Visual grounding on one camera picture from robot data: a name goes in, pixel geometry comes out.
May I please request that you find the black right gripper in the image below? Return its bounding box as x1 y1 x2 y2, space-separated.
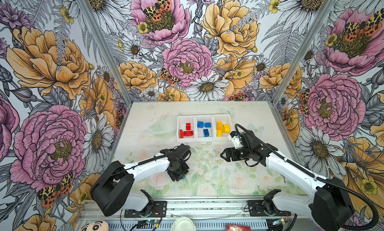
220 147 252 162

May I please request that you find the red lego long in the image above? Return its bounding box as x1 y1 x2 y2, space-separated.
182 130 194 137

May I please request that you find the yellow lego long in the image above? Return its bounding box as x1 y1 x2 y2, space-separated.
217 121 224 131

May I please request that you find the white three-compartment tray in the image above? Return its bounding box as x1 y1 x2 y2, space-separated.
176 114 234 143

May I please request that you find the blue lego long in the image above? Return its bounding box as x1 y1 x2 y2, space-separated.
203 129 210 137

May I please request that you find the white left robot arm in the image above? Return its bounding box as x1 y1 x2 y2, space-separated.
90 144 192 217

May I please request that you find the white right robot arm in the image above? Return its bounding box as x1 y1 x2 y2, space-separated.
221 129 380 231

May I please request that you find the white round cup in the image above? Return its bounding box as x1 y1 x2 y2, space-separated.
171 217 197 231

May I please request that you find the green circuit board left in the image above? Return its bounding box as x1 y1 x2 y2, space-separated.
138 219 160 226

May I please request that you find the green circuit board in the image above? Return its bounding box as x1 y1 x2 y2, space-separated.
272 218 286 226
138 219 160 226

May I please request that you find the green circuit board right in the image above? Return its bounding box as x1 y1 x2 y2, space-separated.
272 218 286 226

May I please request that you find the red packet at bottom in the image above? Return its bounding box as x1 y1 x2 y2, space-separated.
226 224 251 231

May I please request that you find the cartoon face toy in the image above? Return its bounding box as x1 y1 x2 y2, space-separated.
80 221 109 231

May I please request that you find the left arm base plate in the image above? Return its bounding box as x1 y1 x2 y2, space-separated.
124 201 168 218

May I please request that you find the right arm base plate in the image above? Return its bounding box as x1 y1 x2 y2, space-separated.
244 200 291 217

